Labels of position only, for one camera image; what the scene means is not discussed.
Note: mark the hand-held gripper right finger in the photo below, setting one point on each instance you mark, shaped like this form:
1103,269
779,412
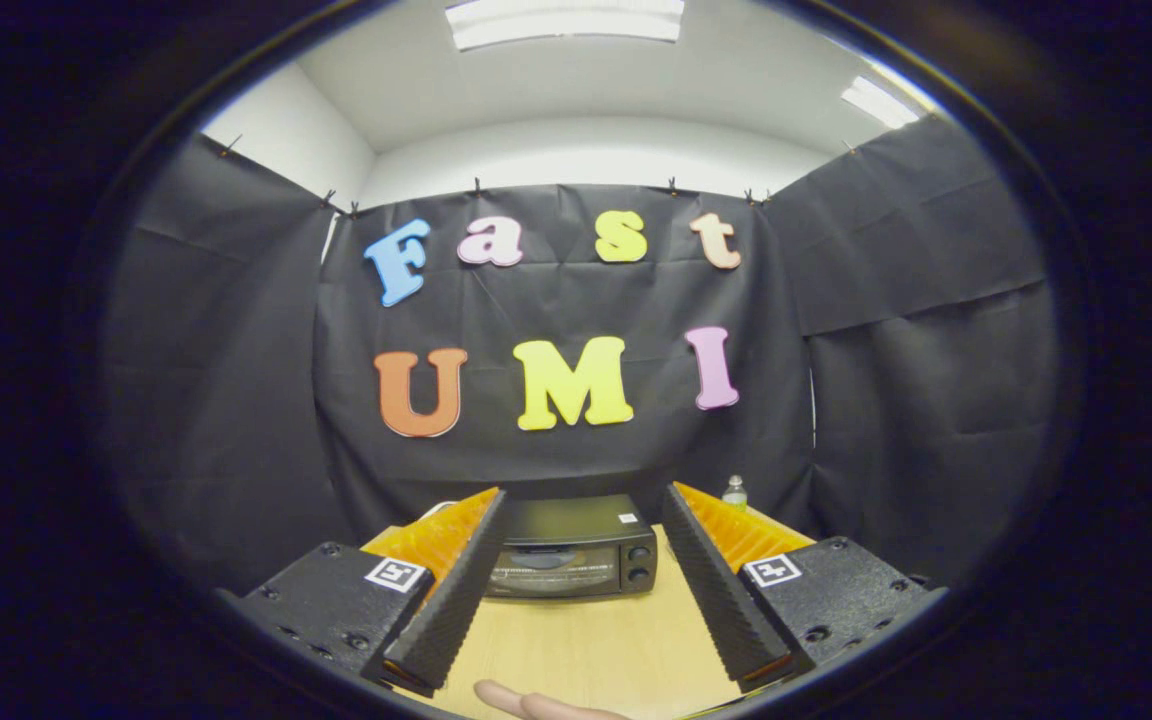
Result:
721,600

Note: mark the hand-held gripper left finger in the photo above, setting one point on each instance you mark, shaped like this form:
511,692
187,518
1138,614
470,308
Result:
446,610

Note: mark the black toaster oven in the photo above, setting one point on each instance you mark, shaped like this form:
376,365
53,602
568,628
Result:
566,525

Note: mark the green label plastic bottle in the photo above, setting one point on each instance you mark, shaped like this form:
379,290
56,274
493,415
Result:
735,495

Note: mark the row of black clips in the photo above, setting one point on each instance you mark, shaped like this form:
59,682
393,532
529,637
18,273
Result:
477,187

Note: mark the small ceiling light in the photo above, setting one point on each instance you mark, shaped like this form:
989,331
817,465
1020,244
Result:
879,102

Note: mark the long ceiling light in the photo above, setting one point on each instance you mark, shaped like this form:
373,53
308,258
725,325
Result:
564,20

